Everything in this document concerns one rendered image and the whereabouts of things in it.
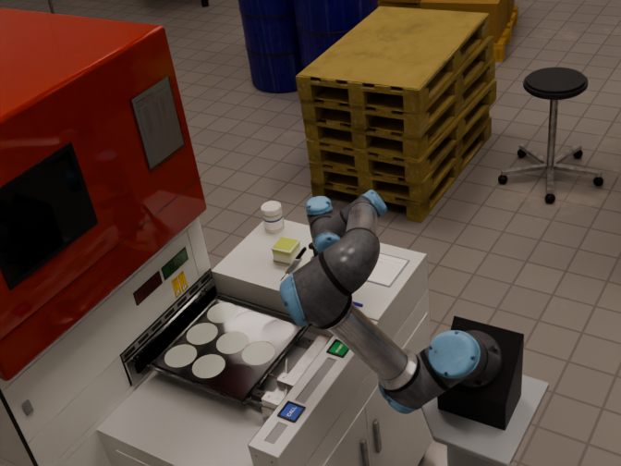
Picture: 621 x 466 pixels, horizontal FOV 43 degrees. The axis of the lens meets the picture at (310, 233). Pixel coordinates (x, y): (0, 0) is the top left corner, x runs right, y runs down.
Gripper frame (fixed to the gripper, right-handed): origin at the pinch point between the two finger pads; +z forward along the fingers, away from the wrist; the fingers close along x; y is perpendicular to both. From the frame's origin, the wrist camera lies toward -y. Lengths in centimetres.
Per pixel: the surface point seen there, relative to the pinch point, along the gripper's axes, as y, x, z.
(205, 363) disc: 28.6, 35.2, 6.0
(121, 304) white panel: 48, 41, -17
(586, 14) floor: 55, -494, 123
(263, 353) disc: 14.6, 24.4, 6.8
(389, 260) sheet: -4.6, -23.5, 2.8
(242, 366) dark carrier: 17.5, 31.5, 6.4
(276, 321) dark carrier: 19.0, 10.4, 7.5
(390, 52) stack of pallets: 88, -209, 26
